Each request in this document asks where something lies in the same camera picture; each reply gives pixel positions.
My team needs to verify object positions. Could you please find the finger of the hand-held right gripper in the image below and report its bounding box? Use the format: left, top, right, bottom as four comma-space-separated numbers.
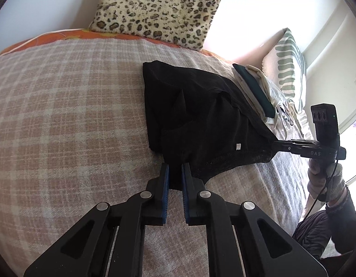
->
271, 140, 304, 155

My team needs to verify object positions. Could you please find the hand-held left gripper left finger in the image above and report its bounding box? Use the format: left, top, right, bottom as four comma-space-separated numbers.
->
23, 163, 170, 277

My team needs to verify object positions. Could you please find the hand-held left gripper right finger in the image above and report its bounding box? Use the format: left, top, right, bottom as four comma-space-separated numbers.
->
181, 163, 330, 277

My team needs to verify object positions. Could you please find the black shirt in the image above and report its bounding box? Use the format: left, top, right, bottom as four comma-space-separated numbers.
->
142, 60, 278, 192

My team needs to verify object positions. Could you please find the person's right forearm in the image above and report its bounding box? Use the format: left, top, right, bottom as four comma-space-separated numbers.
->
325, 186, 356, 255

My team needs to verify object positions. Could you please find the person's right hand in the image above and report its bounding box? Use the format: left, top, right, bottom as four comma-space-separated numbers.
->
307, 159, 346, 201

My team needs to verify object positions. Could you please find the white shirt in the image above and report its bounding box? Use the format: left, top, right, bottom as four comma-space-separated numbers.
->
266, 78, 295, 135

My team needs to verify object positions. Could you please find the dark green folded garment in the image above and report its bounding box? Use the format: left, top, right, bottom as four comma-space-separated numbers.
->
232, 63, 276, 118

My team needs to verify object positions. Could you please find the green patterned fringed pillow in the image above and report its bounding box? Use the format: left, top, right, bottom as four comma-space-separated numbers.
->
262, 28, 308, 113

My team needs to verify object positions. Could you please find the person's grey striped garment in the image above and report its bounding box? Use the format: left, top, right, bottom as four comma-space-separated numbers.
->
293, 210, 341, 258

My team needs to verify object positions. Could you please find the pink plaid blanket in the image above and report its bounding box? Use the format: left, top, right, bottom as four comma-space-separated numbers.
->
0, 37, 320, 277

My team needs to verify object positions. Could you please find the orange floral bedsheet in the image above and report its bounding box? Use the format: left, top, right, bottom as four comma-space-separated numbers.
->
0, 28, 233, 64

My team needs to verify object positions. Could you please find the leopard print cushion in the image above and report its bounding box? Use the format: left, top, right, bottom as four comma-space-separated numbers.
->
89, 0, 226, 52

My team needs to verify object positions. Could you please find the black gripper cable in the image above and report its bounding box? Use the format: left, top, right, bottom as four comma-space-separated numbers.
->
303, 159, 340, 223

